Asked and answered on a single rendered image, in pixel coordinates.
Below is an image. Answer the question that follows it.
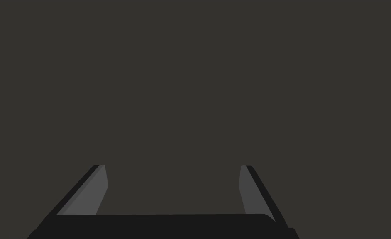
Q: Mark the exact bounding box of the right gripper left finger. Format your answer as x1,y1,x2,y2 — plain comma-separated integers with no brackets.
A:
46,164,109,216

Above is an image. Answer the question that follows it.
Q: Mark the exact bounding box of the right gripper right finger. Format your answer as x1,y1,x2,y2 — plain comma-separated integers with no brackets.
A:
238,164,288,228

